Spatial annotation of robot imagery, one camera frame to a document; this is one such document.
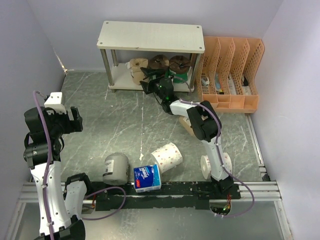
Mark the green brown paper roll labelled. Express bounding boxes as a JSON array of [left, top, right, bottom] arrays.
[[168, 55, 191, 84]]

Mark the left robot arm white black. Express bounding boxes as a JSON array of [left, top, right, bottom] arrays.
[[23, 105, 94, 240]]

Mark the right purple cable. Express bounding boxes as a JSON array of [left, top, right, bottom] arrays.
[[172, 76, 256, 219]]

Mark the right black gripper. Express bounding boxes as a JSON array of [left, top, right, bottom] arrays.
[[139, 67, 166, 102]]

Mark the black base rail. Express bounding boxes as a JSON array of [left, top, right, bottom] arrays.
[[84, 181, 241, 211]]

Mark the tan barcode paper roll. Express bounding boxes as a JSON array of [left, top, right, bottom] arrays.
[[178, 116, 195, 137]]

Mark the orange plastic file organizer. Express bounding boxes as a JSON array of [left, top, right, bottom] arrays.
[[196, 36, 265, 114]]

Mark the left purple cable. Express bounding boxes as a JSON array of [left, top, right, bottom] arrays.
[[32, 90, 127, 240]]

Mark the grey paper roll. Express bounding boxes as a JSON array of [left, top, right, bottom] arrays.
[[102, 152, 129, 186]]

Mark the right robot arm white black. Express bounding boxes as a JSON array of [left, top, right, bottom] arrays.
[[140, 67, 241, 199]]

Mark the white dotted paper roll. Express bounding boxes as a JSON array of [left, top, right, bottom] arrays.
[[200, 152, 233, 180], [150, 142, 183, 174]]

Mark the purple cable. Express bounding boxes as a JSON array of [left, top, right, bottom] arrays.
[[172, 76, 256, 219], [32, 90, 127, 240]]

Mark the beige two-tier shelf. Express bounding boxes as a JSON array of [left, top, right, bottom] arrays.
[[96, 20, 205, 92]]

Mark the tan cartoon paper roll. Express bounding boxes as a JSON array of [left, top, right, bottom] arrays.
[[128, 58, 149, 86]]

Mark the blue Tempo tissue pack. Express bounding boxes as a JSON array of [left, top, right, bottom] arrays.
[[133, 164, 162, 193]]

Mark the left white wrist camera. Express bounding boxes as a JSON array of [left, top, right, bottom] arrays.
[[44, 92, 67, 115]]

